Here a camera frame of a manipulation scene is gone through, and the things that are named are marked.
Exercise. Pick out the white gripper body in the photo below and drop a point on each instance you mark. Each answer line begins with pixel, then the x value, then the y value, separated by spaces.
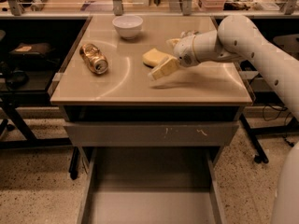
pixel 184 50

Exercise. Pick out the yellow sponge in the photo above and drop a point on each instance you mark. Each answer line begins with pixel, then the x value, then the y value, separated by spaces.
pixel 154 57

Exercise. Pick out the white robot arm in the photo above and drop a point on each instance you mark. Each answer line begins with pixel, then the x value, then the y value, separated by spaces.
pixel 237 38

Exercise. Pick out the grey drawer cabinet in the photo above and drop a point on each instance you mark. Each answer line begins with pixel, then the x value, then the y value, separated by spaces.
pixel 143 100

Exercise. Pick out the grey middle drawer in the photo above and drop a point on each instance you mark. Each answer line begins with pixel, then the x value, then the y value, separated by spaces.
pixel 150 134

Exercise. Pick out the grey open bottom drawer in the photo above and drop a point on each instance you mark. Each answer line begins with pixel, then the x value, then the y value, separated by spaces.
pixel 151 185

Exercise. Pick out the clear plastic water bottle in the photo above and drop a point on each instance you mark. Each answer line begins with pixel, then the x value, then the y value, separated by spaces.
pixel 190 33

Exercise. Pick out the white ceramic bowl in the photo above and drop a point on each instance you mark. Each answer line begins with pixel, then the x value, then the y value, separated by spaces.
pixel 128 26

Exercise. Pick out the crushed gold soda can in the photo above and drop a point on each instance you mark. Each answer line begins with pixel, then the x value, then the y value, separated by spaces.
pixel 95 60

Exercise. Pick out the black table leg right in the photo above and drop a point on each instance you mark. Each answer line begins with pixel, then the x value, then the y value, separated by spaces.
pixel 260 156

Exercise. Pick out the black bag on shelf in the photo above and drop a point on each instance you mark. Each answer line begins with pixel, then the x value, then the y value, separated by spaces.
pixel 31 51

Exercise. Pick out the black table frame left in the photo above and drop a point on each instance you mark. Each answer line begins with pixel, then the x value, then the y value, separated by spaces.
pixel 9 103

